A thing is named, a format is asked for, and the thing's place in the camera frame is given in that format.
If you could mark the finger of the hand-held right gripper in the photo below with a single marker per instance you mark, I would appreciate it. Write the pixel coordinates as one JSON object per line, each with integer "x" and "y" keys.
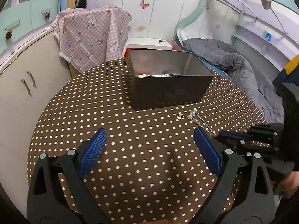
{"x": 252, "y": 145}
{"x": 264, "y": 130}

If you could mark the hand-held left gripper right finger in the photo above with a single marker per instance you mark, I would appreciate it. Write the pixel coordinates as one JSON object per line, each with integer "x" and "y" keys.
{"x": 208, "y": 151}

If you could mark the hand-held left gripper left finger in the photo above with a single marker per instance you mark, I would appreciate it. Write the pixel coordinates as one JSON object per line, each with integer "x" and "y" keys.
{"x": 93, "y": 150}

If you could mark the grey metal tin box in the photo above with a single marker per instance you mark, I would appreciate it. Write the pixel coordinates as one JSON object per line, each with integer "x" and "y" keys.
{"x": 168, "y": 91}

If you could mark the person's right hand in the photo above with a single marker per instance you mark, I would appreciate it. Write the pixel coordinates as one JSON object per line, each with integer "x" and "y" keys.
{"x": 290, "y": 185}

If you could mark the small gold charm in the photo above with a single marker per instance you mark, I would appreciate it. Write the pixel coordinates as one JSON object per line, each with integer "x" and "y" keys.
{"x": 180, "y": 116}

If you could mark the polka-dot round table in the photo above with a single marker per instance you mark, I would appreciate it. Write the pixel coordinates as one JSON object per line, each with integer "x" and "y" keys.
{"x": 144, "y": 144}

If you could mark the grey duvet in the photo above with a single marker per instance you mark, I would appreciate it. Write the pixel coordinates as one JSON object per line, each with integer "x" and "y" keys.
{"x": 238, "y": 65}

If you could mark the small blue card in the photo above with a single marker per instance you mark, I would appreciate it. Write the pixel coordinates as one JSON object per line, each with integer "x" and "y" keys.
{"x": 268, "y": 35}

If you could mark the beige low cabinet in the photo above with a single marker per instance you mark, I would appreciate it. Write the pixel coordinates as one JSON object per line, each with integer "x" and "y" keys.
{"x": 46, "y": 63}

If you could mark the pink checked bear cloth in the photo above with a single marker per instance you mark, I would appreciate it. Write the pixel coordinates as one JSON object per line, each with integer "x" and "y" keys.
{"x": 93, "y": 37}

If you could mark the red white storage box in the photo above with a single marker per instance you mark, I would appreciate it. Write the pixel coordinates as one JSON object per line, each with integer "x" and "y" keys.
{"x": 149, "y": 43}

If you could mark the brown hanging pouch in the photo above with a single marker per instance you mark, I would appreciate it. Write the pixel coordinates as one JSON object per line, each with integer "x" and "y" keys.
{"x": 266, "y": 3}

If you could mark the faint pink butterfly sticker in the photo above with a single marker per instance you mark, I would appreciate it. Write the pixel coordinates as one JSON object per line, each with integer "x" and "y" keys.
{"x": 141, "y": 28}

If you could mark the pinecone drawer ornament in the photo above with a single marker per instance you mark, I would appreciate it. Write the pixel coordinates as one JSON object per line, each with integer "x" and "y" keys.
{"x": 47, "y": 15}
{"x": 8, "y": 35}

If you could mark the teal drawer cabinet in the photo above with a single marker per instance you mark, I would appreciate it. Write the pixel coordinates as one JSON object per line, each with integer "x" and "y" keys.
{"x": 25, "y": 16}

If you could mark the white wardrobe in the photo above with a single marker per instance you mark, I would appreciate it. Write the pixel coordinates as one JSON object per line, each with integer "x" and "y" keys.
{"x": 158, "y": 9}

